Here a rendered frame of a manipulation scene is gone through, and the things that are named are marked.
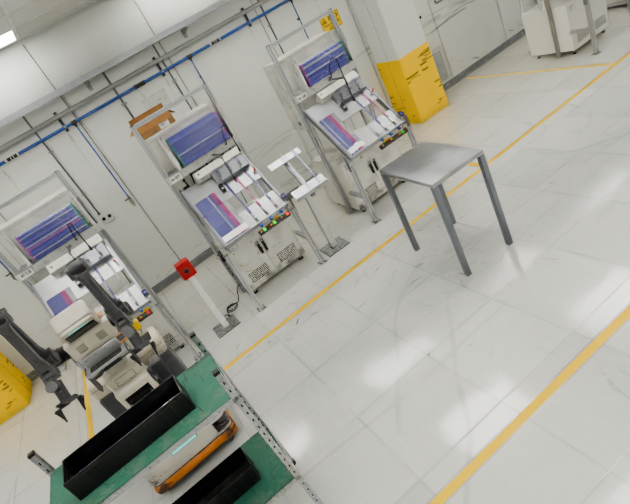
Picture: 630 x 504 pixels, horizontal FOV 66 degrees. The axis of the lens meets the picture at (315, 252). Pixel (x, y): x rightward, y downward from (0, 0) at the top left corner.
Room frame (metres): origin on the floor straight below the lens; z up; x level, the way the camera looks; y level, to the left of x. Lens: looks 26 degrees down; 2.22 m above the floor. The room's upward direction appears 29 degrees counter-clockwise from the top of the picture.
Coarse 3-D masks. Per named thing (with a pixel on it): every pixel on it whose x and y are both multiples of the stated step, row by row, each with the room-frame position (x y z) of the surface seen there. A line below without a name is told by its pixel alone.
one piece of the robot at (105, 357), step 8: (104, 344) 2.55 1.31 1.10; (112, 344) 2.55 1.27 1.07; (120, 344) 2.56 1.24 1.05; (96, 352) 2.53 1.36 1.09; (104, 352) 2.53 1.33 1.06; (112, 352) 2.53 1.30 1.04; (120, 352) 2.48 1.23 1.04; (128, 352) 2.50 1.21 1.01; (88, 360) 2.51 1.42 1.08; (96, 360) 2.52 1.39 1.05; (104, 360) 2.49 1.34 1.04; (112, 360) 2.46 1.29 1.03; (120, 360) 2.56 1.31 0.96; (88, 368) 2.50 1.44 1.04; (96, 368) 2.45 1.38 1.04; (104, 368) 2.53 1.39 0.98; (88, 376) 2.41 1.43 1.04; (96, 376) 2.43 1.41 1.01; (96, 384) 2.45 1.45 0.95
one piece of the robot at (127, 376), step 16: (80, 336) 2.55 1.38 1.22; (96, 336) 2.56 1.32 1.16; (112, 336) 2.59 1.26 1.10; (64, 352) 2.52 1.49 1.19; (80, 352) 2.53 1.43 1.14; (112, 368) 2.57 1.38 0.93; (128, 368) 2.57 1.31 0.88; (144, 368) 2.61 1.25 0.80; (112, 384) 2.53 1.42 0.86; (128, 384) 2.54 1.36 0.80; (144, 384) 2.54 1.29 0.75
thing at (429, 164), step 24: (432, 144) 3.48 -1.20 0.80; (384, 168) 3.54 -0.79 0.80; (408, 168) 3.31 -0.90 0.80; (432, 168) 3.10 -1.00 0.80; (456, 168) 2.92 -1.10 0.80; (480, 168) 2.99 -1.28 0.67; (432, 192) 2.91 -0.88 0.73; (504, 216) 2.97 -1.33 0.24; (456, 240) 2.88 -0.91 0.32; (504, 240) 3.00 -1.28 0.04
